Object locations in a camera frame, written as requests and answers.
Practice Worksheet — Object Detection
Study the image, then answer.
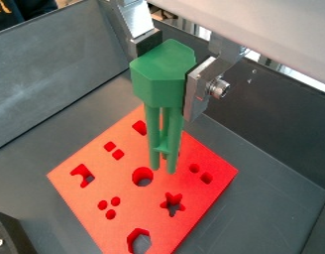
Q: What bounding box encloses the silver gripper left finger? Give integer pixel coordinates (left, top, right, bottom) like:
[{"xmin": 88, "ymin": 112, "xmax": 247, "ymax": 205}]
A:
[{"xmin": 100, "ymin": 0, "xmax": 163, "ymax": 61}]

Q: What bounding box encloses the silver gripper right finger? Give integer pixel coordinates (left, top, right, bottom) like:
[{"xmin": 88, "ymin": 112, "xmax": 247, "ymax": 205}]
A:
[{"xmin": 184, "ymin": 33, "xmax": 249, "ymax": 122}]

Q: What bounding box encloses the green three-prong peg object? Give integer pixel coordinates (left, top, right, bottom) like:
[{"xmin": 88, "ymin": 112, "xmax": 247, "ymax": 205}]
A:
[{"xmin": 130, "ymin": 39, "xmax": 196, "ymax": 174}]

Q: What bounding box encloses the person in dark shirt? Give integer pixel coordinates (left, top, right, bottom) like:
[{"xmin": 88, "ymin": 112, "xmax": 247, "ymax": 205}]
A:
[{"xmin": 0, "ymin": 0, "xmax": 59, "ymax": 31}]

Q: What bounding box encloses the red shape-sorting board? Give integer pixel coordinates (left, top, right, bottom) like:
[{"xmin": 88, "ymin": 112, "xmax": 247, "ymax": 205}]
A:
[{"xmin": 48, "ymin": 108, "xmax": 239, "ymax": 254}]

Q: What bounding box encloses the black camera mount corner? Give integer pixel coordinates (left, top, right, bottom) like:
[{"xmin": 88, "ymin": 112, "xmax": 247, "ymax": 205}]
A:
[{"xmin": 0, "ymin": 212, "xmax": 38, "ymax": 254}]

